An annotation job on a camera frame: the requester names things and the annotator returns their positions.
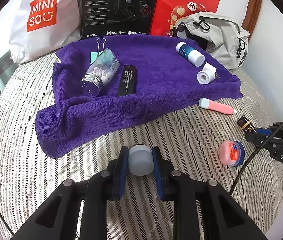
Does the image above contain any pink blue vaseline jar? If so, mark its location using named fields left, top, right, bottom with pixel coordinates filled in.
left=219, top=141, right=245, bottom=167

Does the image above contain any black headset box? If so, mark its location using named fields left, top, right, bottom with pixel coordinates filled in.
left=81, top=0, right=156, bottom=39

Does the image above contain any striped bed cover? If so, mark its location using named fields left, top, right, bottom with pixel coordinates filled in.
left=0, top=53, right=283, bottom=239

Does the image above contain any white charger plug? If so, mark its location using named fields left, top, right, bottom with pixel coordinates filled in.
left=202, top=63, right=217, bottom=79

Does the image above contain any green binder clip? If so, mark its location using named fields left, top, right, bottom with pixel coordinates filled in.
left=90, top=37, right=106, bottom=64

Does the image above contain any pink white tube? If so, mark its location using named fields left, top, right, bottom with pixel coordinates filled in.
left=198, top=98, right=237, bottom=115

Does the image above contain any wooden headboard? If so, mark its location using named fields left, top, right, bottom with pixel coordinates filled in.
left=242, top=0, right=262, bottom=38

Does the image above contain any grey green kettle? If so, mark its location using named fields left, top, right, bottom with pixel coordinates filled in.
left=0, top=51, right=19, bottom=94

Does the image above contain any purple towel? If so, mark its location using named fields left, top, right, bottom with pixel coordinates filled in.
left=35, top=35, right=242, bottom=158

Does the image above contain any grey Nike backpack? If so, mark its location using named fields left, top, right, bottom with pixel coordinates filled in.
left=176, top=12, right=250, bottom=70

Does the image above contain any black rectangular lighter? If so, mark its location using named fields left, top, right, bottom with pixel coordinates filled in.
left=117, top=65, right=137, bottom=96

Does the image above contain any white Miniso shopping bag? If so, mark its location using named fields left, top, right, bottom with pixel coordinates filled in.
left=9, top=0, right=81, bottom=63

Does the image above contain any black gold perfume bottle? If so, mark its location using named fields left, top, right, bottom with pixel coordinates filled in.
left=236, top=115, right=257, bottom=133

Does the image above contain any white tape roll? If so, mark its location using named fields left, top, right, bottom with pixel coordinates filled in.
left=197, top=69, right=215, bottom=85

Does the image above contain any clear bottle with pills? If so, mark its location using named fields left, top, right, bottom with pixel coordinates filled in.
left=80, top=49, right=120, bottom=97

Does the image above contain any red paper shopping bag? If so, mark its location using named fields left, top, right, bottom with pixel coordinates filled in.
left=150, top=0, right=220, bottom=37

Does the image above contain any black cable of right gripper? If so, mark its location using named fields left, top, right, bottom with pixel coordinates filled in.
left=229, top=108, right=283, bottom=196

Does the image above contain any grey round jar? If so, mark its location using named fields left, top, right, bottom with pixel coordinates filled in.
left=129, top=144, right=154, bottom=176

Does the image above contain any blue white cylindrical bottle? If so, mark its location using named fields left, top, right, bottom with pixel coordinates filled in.
left=176, top=42, right=205, bottom=67

